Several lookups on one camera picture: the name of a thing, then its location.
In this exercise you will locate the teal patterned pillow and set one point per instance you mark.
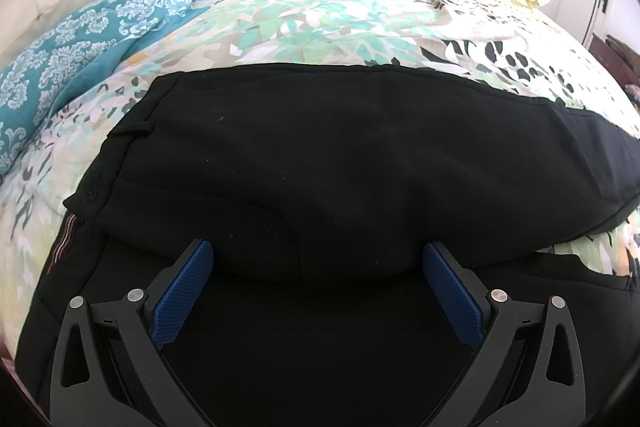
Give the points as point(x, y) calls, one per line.
point(75, 42)

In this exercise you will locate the black pants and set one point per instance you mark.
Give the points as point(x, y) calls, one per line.
point(325, 167)

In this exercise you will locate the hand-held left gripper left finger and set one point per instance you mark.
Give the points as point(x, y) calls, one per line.
point(182, 292)

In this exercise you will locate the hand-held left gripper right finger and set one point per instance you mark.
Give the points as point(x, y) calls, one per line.
point(452, 292)

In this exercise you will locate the floral leaf print bedspread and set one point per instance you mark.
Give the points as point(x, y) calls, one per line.
point(310, 22)

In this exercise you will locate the dark wooden furniture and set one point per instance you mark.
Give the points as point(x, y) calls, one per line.
point(617, 57)

